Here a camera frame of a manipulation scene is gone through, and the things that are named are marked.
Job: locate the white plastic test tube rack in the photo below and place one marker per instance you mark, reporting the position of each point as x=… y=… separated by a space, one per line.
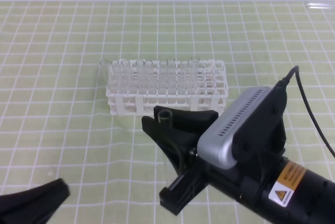
x=135 y=87

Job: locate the green grid tablecloth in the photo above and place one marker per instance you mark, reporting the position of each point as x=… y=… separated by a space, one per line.
x=55 y=120

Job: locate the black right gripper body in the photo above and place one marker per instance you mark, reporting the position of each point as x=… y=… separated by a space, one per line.
x=248 y=182

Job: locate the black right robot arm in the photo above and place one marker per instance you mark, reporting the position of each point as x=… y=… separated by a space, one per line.
x=306 y=196

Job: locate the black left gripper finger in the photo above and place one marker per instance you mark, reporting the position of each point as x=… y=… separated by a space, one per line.
x=36 y=205

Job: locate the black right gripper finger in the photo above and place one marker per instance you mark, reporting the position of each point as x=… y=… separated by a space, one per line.
x=191 y=121
x=174 y=142

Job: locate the clear tubes at table edge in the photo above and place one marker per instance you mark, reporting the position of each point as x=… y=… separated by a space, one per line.
x=321 y=6

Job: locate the clear glass test tube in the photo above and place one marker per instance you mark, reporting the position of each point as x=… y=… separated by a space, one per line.
x=165 y=118

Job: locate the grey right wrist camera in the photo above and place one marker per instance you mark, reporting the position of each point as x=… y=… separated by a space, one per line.
x=215 y=144

